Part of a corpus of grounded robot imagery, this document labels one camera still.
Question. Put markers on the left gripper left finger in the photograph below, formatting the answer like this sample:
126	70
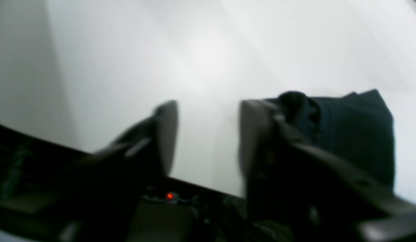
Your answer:
102	190

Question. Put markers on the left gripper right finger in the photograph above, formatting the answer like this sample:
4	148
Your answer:
323	197

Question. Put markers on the black t-shirt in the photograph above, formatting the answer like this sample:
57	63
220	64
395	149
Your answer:
357	127

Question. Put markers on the black power strip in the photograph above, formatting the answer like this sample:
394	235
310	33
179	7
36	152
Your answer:
159	195

